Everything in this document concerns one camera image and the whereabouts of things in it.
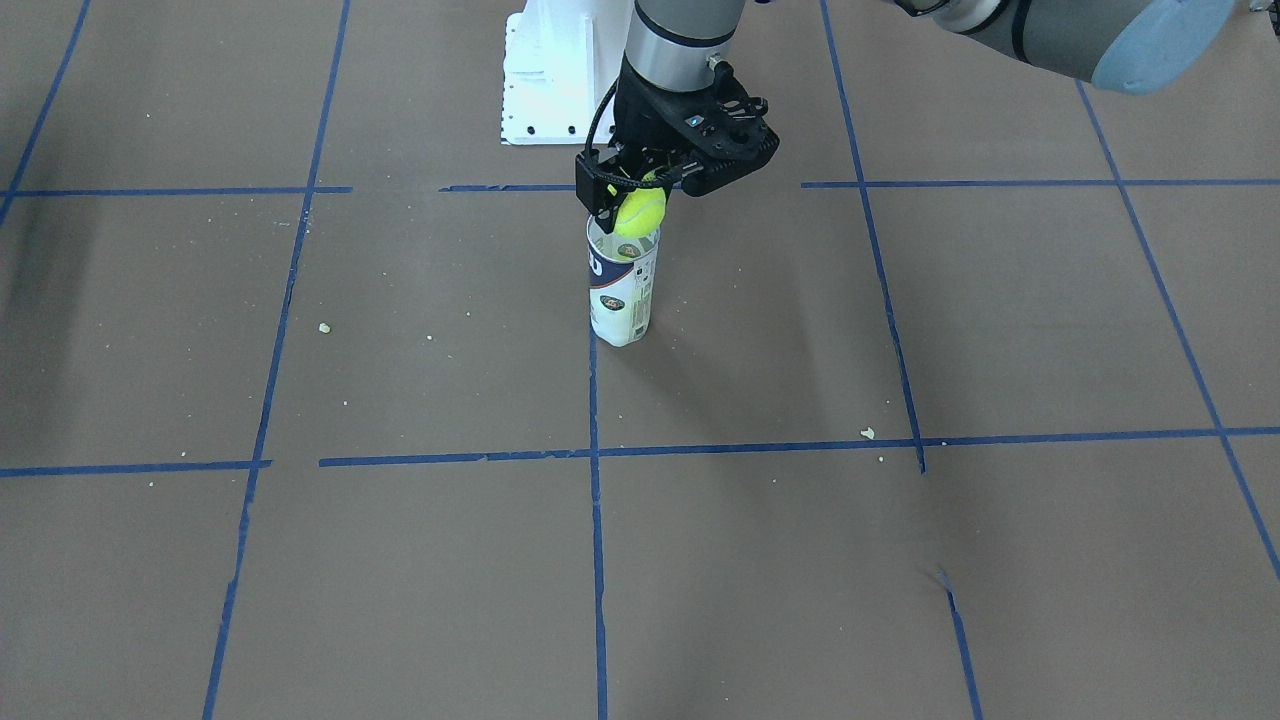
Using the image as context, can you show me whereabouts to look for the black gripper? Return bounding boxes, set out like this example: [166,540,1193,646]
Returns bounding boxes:
[575,55,716,233]

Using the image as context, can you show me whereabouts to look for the yellow tennis ball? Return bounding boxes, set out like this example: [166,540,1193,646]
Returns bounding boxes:
[613,187,668,240]

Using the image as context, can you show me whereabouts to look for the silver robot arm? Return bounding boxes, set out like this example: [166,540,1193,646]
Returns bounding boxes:
[575,1,1236,237]

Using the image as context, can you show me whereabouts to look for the white tennis ball can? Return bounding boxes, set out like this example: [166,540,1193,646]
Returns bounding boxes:
[586,217,660,347]

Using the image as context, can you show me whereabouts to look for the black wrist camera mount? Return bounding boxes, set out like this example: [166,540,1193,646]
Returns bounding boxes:
[668,61,780,197]

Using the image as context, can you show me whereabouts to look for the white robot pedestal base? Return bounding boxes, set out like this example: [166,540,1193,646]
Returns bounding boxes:
[500,0,681,147]

